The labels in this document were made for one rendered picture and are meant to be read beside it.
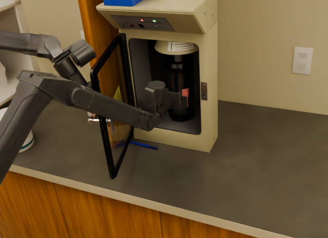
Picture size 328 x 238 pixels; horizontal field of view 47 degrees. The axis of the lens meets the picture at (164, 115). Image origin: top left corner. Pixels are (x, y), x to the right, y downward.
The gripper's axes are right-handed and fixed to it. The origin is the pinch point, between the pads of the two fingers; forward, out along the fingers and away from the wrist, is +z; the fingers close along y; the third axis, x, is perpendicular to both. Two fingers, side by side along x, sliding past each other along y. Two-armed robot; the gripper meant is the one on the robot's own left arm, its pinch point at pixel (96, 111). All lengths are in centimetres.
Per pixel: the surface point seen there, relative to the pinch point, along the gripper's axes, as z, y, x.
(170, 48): -2.9, -26.2, -19.3
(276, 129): 49, -44, -32
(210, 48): 2.0, -38.8, -16.4
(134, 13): -20.0, -25.2, -8.5
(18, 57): -20, 78, -87
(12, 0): -46, 54, -80
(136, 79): 3.0, -7.7, -23.2
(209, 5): -10.7, -44.8, -15.7
